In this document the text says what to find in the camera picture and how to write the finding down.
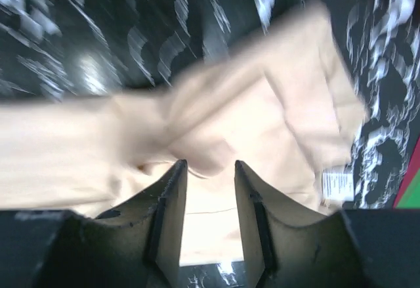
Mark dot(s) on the green plastic folder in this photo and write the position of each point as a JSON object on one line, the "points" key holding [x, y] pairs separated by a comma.
{"points": [[410, 199]]}

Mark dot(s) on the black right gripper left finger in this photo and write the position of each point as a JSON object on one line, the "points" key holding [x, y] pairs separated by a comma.
{"points": [[136, 244]]}

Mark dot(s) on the beige t shirt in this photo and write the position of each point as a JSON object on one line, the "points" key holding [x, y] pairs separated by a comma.
{"points": [[283, 103]]}

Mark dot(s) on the red plastic folder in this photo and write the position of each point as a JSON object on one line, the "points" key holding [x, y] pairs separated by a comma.
{"points": [[412, 169]]}

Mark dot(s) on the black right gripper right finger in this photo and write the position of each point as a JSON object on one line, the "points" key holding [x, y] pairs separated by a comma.
{"points": [[285, 244]]}

